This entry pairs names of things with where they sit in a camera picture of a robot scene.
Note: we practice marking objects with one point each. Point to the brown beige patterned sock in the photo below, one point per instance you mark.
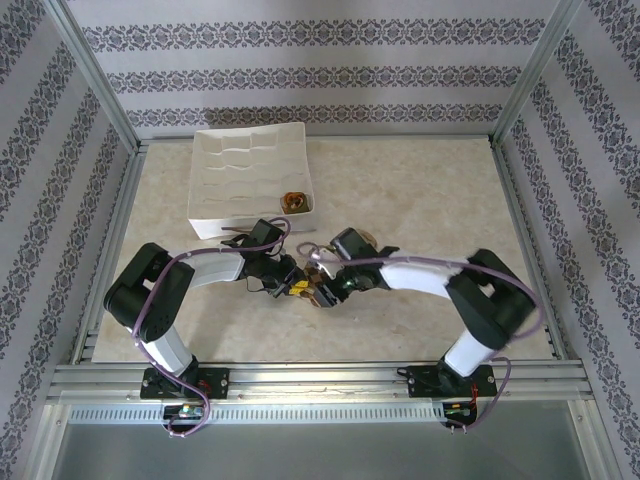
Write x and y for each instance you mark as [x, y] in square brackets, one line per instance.
[311, 285]

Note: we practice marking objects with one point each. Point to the brown round pastry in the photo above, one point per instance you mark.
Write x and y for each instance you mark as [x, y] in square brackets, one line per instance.
[295, 201]

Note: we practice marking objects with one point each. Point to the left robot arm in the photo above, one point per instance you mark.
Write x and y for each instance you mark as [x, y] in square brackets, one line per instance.
[170, 280]

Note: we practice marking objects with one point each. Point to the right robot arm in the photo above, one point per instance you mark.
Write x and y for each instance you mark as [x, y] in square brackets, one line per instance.
[475, 300]

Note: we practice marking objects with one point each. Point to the white divided organizer box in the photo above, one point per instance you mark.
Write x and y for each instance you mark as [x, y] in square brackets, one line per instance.
[250, 170]

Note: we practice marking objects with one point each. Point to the small circuit board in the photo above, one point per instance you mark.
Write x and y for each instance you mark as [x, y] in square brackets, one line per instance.
[460, 409]
[184, 412]

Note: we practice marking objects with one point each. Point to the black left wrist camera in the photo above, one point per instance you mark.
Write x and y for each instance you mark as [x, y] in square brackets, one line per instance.
[266, 232]

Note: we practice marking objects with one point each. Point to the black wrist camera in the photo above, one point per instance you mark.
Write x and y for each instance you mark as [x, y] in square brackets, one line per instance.
[266, 232]
[352, 245]

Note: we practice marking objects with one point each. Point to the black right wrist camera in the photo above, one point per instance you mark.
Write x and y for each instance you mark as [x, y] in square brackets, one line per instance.
[352, 245]

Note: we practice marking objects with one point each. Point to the aluminium mounting rail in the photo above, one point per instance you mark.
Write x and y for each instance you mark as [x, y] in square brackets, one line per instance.
[320, 377]

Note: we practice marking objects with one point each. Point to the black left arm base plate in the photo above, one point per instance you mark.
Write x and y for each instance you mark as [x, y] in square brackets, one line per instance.
[210, 382]

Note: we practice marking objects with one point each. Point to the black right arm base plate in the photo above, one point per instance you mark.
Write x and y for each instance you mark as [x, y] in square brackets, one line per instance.
[420, 382]

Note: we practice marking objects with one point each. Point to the aluminium side rail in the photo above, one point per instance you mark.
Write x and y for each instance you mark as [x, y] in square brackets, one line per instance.
[112, 240]
[532, 250]

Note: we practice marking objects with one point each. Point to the aluminium frame post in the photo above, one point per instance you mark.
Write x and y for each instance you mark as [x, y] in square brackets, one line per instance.
[90, 70]
[537, 65]

